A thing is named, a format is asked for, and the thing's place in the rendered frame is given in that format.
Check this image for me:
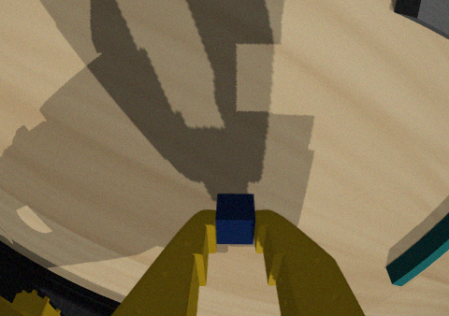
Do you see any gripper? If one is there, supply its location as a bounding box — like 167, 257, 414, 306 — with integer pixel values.
111, 209, 365, 316

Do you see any turquoise rod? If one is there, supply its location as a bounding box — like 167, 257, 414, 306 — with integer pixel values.
386, 213, 449, 286

